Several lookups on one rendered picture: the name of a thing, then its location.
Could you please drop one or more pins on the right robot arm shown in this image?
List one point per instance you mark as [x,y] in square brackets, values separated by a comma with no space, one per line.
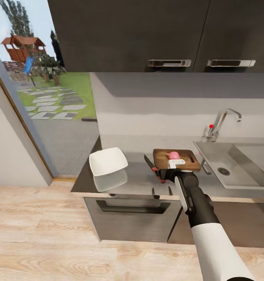
[218,259]

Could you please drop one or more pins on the cutting board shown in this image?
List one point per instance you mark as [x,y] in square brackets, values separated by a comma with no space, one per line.
[161,159]

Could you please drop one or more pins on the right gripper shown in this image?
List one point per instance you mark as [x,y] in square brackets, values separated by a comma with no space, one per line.
[165,174]

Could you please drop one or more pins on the vidalia onion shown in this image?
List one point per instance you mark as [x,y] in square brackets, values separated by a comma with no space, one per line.
[173,155]

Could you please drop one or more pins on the bowl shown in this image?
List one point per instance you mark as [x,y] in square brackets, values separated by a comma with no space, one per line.
[107,161]

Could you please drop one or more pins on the drop in sink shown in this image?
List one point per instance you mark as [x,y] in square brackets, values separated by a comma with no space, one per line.
[237,165]

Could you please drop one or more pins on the parer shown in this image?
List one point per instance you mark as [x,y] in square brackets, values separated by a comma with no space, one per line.
[152,166]

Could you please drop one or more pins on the cabinet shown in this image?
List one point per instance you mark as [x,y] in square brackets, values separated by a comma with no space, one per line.
[160,36]

